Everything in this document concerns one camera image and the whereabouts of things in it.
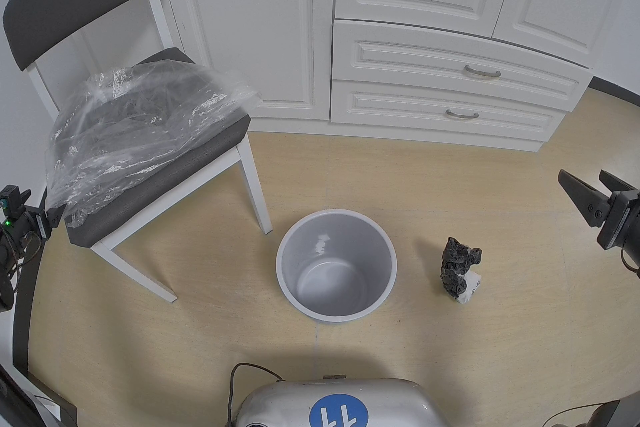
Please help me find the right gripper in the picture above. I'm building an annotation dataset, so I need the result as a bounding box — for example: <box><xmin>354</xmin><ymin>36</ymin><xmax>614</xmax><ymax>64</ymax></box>
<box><xmin>558</xmin><ymin>169</ymin><xmax>640</xmax><ymax>252</ymax></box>

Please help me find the white trash bin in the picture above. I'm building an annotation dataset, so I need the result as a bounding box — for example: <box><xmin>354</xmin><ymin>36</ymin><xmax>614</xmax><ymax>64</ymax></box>
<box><xmin>276</xmin><ymin>210</ymin><xmax>398</xmax><ymax>324</ymax></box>

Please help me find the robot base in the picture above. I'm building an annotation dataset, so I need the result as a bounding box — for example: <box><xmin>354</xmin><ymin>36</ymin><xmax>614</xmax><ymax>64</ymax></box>
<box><xmin>235</xmin><ymin>377</ymin><xmax>451</xmax><ymax>427</ymax></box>

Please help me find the black plastic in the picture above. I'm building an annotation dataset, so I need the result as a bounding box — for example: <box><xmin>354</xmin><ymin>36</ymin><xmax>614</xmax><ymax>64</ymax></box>
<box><xmin>440</xmin><ymin>236</ymin><xmax>485</xmax><ymax>305</ymax></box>

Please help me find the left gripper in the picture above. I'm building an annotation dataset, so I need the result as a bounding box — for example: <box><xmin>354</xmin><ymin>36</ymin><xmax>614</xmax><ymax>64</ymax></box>
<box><xmin>9</xmin><ymin>204</ymin><xmax>66</xmax><ymax>244</ymax></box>

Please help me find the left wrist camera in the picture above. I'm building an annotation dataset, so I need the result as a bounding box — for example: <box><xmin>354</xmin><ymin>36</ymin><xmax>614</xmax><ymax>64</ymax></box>
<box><xmin>0</xmin><ymin>185</ymin><xmax>32</xmax><ymax>217</ymax></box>

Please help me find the clear plastic bag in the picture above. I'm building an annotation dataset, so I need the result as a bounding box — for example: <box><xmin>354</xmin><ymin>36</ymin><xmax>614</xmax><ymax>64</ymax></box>
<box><xmin>44</xmin><ymin>62</ymin><xmax>263</xmax><ymax>230</ymax></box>

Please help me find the black cable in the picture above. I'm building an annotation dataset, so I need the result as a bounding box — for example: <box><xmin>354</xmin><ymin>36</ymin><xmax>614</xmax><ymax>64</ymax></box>
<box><xmin>542</xmin><ymin>402</ymin><xmax>601</xmax><ymax>427</ymax></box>
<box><xmin>227</xmin><ymin>363</ymin><xmax>286</xmax><ymax>427</ymax></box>

